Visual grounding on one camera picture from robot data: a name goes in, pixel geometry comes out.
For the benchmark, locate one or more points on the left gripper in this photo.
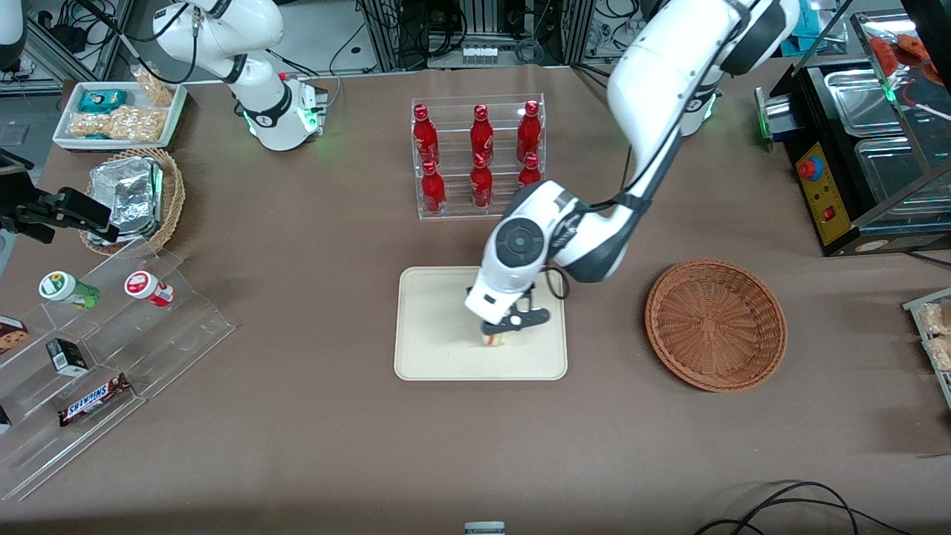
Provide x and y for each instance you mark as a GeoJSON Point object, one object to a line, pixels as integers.
{"type": "Point", "coordinates": [488, 329]}

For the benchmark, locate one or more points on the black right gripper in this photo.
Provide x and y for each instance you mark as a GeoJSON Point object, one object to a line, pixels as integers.
{"type": "Point", "coordinates": [39, 210]}

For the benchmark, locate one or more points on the triangular sandwich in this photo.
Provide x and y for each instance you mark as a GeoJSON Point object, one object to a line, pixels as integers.
{"type": "Point", "coordinates": [494, 340]}

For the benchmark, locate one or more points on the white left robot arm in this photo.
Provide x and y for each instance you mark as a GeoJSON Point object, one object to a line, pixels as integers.
{"type": "Point", "coordinates": [654, 74]}

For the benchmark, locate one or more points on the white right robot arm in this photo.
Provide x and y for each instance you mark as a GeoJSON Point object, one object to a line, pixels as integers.
{"type": "Point", "coordinates": [223, 30]}

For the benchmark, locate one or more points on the beige plastic tray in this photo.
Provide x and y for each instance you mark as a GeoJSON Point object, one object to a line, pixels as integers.
{"type": "Point", "coordinates": [438, 342]}

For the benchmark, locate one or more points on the white rectangular snack tray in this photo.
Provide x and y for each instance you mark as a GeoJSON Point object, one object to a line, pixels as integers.
{"type": "Point", "coordinates": [67, 130]}

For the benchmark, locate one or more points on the light wicker basket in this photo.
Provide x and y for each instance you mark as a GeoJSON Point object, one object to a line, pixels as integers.
{"type": "Point", "coordinates": [172, 193]}

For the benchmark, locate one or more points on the round brown wicker basket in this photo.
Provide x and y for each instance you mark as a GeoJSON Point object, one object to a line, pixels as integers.
{"type": "Point", "coordinates": [713, 327]}

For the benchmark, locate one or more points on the green lidded cup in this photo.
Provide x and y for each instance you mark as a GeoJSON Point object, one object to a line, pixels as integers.
{"type": "Point", "coordinates": [63, 287]}

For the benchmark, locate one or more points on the foil wrapped package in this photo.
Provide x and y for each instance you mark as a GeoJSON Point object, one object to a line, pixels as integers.
{"type": "Point", "coordinates": [130, 193]}

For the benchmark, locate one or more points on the brown cookie box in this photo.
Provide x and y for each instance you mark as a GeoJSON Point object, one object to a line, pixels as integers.
{"type": "Point", "coordinates": [11, 334]}

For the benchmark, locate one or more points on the red cola bottle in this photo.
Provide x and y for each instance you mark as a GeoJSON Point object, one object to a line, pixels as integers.
{"type": "Point", "coordinates": [528, 134]}
{"type": "Point", "coordinates": [481, 137]}
{"type": "Point", "coordinates": [481, 187]}
{"type": "Point", "coordinates": [425, 137]}
{"type": "Point", "coordinates": [529, 171]}
{"type": "Point", "coordinates": [433, 192]}

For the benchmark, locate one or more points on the large clear peanut bag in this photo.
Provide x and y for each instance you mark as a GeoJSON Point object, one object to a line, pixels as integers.
{"type": "Point", "coordinates": [122, 124]}

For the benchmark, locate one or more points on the red lidded cup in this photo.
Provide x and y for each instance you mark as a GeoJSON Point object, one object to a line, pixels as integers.
{"type": "Point", "coordinates": [145, 286]}

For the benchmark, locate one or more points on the teal snack packet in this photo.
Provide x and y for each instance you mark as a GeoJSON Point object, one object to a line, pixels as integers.
{"type": "Point", "coordinates": [102, 100]}

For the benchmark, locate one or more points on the small black carton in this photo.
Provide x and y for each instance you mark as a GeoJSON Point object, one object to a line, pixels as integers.
{"type": "Point", "coordinates": [67, 357]}

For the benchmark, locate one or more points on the small clear peanut bag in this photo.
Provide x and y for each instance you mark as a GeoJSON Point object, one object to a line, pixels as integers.
{"type": "Point", "coordinates": [156, 88]}

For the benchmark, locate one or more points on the clear acrylic stepped display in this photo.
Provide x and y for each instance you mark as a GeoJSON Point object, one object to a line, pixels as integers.
{"type": "Point", "coordinates": [171, 342]}

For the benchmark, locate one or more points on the snickers chocolate bar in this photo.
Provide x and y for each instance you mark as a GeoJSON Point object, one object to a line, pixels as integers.
{"type": "Point", "coordinates": [93, 400]}

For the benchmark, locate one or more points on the clear acrylic bottle rack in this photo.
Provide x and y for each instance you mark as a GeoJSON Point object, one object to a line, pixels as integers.
{"type": "Point", "coordinates": [453, 111]}

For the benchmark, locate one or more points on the grey device at table edge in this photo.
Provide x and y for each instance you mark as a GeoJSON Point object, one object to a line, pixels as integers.
{"type": "Point", "coordinates": [484, 528]}

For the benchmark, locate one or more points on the white power strip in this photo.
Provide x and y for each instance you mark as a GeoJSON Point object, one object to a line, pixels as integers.
{"type": "Point", "coordinates": [480, 53]}

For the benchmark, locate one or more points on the silver cylinder with green light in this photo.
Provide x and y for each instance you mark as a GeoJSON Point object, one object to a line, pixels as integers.
{"type": "Point", "coordinates": [773, 115]}

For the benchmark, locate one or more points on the black food warmer appliance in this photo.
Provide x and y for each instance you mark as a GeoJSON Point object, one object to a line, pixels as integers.
{"type": "Point", "coordinates": [839, 193]}

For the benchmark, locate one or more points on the metal warmer pan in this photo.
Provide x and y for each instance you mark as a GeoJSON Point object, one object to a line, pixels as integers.
{"type": "Point", "coordinates": [862, 100]}
{"type": "Point", "coordinates": [888, 167]}

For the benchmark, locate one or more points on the wrapped pastry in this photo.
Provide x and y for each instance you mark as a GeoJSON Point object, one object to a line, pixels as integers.
{"type": "Point", "coordinates": [942, 353]}
{"type": "Point", "coordinates": [936, 318]}

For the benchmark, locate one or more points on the glass display case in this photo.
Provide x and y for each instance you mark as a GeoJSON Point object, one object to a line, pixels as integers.
{"type": "Point", "coordinates": [910, 148]}

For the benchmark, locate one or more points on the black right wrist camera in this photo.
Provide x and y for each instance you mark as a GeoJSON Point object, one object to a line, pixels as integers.
{"type": "Point", "coordinates": [82, 208]}

